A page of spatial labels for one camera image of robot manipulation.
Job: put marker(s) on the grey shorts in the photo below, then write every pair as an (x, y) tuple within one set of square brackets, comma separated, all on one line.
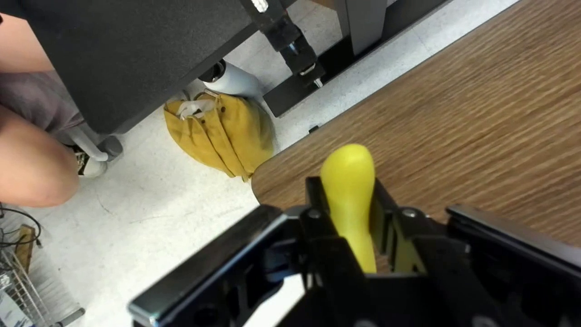
[(36, 101)]

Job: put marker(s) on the yellow banana bunch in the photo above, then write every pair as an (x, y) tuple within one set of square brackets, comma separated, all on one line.
[(223, 137)]

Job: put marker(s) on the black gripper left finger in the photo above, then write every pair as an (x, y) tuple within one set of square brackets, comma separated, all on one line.
[(320, 243)]

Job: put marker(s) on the yellow toy banana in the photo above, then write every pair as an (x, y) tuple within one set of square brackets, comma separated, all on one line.
[(347, 188)]

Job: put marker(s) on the black metal stand strut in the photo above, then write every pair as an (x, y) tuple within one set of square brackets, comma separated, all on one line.
[(292, 56)]

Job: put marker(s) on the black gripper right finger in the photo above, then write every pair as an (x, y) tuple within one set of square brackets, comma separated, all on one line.
[(400, 243)]

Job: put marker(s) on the grey chair on casters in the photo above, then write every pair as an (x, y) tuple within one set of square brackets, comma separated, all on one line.
[(127, 48)]

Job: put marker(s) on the person's bare leg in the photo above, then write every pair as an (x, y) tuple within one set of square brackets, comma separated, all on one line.
[(29, 165)]

